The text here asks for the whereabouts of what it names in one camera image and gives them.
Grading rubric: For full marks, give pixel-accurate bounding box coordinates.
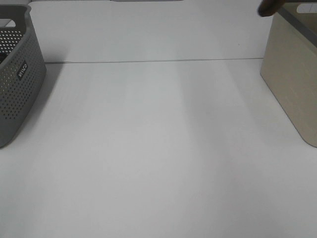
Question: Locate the brown towel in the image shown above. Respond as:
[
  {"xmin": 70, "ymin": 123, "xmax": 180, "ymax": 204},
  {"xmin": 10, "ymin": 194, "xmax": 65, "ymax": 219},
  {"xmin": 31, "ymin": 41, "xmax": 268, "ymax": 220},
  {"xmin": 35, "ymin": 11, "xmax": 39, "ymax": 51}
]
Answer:
[{"xmin": 257, "ymin": 0, "xmax": 286, "ymax": 17}]

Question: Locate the beige plastic storage bin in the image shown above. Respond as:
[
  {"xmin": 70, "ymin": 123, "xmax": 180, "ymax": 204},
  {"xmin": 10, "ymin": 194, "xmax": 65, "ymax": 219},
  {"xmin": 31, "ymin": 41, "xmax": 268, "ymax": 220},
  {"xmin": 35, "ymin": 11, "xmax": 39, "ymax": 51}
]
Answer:
[{"xmin": 260, "ymin": 0, "xmax": 317, "ymax": 147}]

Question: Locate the grey perforated plastic basket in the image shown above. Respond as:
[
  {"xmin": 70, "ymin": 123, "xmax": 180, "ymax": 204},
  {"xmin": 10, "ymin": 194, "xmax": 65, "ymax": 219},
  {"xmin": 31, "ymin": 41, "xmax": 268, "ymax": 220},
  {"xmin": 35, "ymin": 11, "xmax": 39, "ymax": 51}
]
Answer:
[{"xmin": 0, "ymin": 4, "xmax": 47, "ymax": 147}]

